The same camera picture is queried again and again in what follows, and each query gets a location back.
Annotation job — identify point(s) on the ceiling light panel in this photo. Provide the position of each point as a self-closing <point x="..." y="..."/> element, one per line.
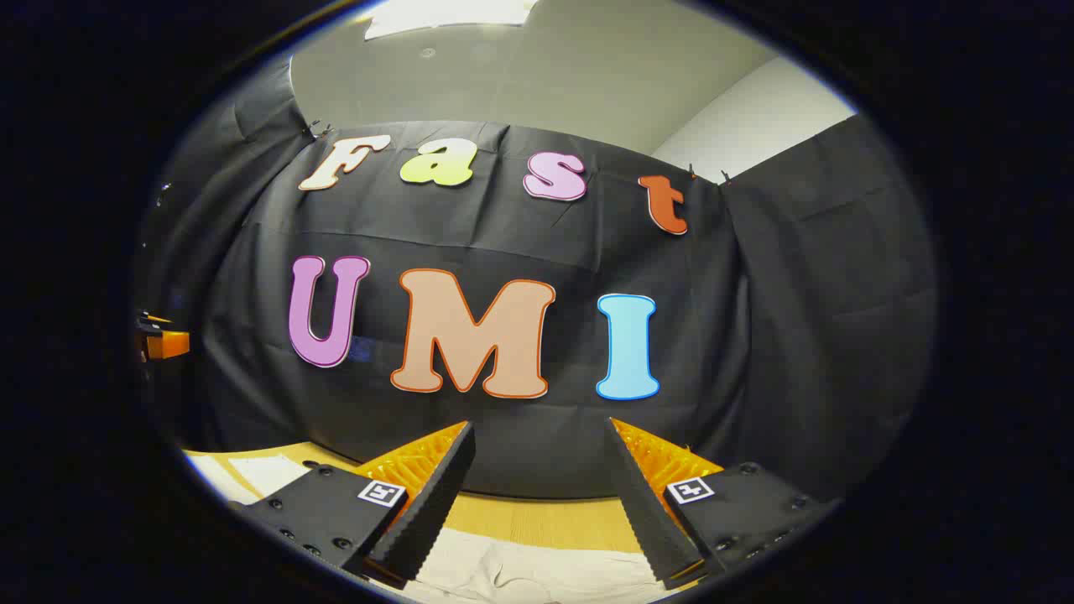
<point x="445" y="13"/>

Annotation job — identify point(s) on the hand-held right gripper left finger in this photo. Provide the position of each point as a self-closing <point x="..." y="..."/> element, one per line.
<point x="436" y="503"/>

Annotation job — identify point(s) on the cream white jeans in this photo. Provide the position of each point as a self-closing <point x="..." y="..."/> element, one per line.
<point x="537" y="575"/>

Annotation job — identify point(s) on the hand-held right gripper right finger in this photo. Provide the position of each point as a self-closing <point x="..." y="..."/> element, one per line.
<point x="646" y="512"/>

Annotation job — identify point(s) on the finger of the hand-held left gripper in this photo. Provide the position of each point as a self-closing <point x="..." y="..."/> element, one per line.
<point x="168" y="344"/>

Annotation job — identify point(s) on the black backdrop cloth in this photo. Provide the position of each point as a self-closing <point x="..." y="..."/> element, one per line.
<point x="503" y="226"/>

